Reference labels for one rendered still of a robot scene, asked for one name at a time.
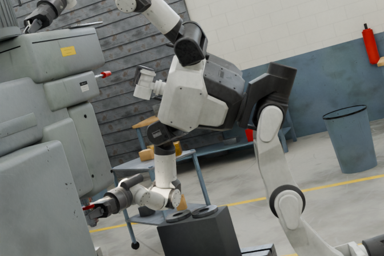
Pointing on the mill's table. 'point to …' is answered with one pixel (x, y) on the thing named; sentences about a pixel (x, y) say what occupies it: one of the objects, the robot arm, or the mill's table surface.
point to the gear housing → (71, 90)
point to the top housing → (50, 54)
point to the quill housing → (92, 147)
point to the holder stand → (199, 233)
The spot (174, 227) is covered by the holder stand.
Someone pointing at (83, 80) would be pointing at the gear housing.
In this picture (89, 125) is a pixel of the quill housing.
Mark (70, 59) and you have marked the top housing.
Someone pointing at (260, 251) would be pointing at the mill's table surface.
